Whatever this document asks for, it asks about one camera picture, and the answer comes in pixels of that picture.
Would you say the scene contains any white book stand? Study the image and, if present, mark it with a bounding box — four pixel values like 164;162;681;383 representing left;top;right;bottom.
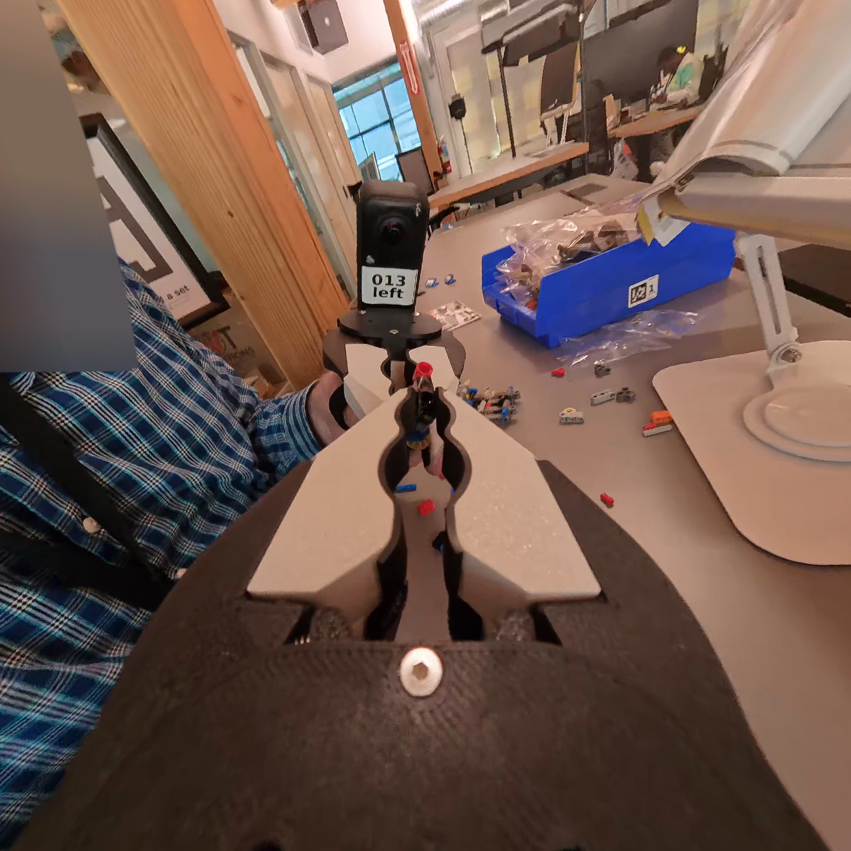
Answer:
652;169;851;566

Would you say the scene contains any camera on tripod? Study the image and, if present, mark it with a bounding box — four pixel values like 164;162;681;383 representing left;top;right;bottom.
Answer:
449;96;473;170

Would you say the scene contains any clear bag of lego parts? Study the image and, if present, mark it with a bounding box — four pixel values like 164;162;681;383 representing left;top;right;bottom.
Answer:
495;203;649;313

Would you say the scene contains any person's left hand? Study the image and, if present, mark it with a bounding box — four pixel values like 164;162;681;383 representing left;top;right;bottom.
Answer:
308;371;356;449

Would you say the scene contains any large black monitor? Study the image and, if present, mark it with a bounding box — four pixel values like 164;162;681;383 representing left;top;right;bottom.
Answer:
582;0;699;101

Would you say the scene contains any sticker sheet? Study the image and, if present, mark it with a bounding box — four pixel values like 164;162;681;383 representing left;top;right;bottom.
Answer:
429;301;481;332

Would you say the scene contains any black wall speaker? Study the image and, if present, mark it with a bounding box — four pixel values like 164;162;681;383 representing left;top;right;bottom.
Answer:
299;0;350;54

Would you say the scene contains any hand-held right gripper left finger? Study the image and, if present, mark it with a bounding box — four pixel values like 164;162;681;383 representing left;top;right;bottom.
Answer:
247;387;411;642

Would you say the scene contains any blue plastic bin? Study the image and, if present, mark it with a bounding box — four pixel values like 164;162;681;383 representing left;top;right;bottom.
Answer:
482;223;738;350

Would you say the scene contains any person's torso in plaid shirt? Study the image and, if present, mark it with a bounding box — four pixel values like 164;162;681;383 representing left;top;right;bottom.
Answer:
0;258;267;845

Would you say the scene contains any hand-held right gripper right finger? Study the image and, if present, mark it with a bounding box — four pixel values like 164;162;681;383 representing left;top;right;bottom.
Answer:
435;389;602;642

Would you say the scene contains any long wooden table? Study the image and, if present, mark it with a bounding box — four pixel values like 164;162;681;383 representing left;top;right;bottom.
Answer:
429;143;589;207

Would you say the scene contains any wooden pillar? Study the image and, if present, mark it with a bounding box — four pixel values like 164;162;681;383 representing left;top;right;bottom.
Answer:
56;0;350;386

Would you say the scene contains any lego instruction booklet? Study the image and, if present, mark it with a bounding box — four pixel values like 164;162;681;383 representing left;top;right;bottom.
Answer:
635;0;851;243

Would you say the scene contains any framed marker sign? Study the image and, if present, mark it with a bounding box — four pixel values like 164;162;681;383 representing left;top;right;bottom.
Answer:
78;113;230;327

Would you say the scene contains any black shoulder strap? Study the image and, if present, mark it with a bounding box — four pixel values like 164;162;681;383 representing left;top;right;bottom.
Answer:
0;375;172;611

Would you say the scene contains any empty clear plastic bag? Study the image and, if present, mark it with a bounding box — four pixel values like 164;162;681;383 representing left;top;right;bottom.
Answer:
558;309;699;367

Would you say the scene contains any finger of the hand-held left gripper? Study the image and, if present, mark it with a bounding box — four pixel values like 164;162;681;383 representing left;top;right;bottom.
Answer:
344;342;404;426
404;342;461;394

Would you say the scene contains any person's left forearm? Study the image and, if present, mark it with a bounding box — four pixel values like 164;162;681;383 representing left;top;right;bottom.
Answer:
226;379;323;480

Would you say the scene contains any cardboard box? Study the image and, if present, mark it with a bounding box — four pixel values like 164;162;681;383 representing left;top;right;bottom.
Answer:
186;319;293;400

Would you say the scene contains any wooden desk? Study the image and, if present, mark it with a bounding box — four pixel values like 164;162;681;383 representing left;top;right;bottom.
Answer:
608;106;706;141

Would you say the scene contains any small lego subassembly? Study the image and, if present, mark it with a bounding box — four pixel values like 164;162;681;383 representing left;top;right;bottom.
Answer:
406;361;443;453

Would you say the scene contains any lego chassis assembly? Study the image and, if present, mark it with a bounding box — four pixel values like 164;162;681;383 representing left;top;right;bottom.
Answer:
457;380;521;424

